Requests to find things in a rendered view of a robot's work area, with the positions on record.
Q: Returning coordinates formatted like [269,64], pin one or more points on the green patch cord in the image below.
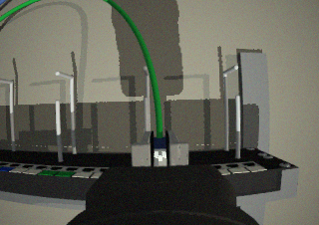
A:
[143,47]

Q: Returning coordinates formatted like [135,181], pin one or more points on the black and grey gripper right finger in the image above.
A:
[176,151]

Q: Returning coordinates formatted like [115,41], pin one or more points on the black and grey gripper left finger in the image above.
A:
[143,153]

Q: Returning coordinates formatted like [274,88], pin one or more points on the white and dark blue cable plug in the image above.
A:
[160,151]

